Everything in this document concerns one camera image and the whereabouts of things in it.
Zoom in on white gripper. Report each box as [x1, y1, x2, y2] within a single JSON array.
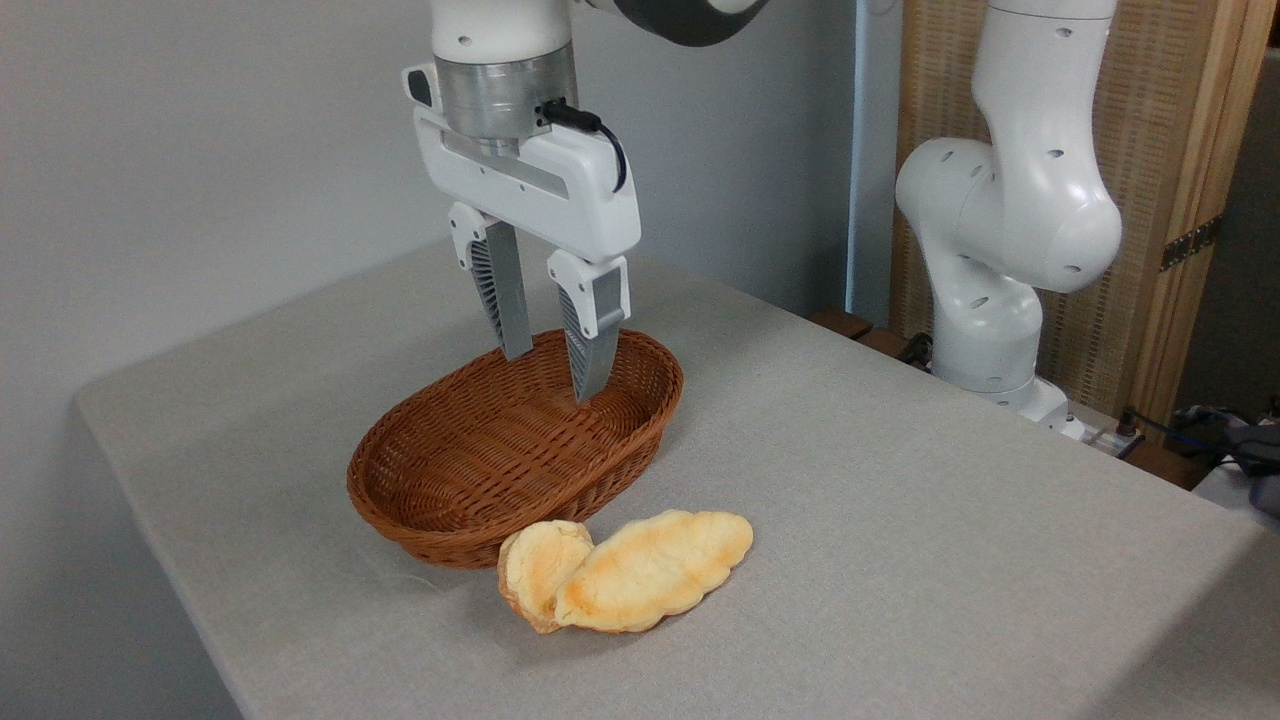
[[403, 64, 642, 404]]

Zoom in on large oval golden bread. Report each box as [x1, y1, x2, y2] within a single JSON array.
[[553, 509, 755, 634]]

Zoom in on brown wicker basket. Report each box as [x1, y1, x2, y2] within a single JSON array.
[[346, 328, 685, 571]]

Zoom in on small round golden bread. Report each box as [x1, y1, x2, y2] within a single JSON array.
[[497, 520, 596, 635]]

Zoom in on dark brown wooden block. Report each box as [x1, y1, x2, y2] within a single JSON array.
[[808, 307, 913, 361]]

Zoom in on white vertical pole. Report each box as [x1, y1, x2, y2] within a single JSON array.
[[845, 0, 872, 313]]

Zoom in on grey tablecloth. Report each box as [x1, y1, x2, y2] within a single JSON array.
[[72, 235, 1280, 720]]

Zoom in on white power strip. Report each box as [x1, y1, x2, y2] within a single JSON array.
[[1078, 418, 1147, 462]]

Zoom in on wooden rattan folding screen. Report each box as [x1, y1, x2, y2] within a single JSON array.
[[890, 0, 1280, 431]]

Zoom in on dark metal hinge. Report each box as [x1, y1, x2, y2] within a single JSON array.
[[1160, 215, 1223, 273]]

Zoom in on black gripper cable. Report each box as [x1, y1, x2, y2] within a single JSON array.
[[540, 98, 629, 194]]

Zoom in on dark cables and bag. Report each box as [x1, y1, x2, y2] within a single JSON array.
[[1125, 398, 1280, 518]]

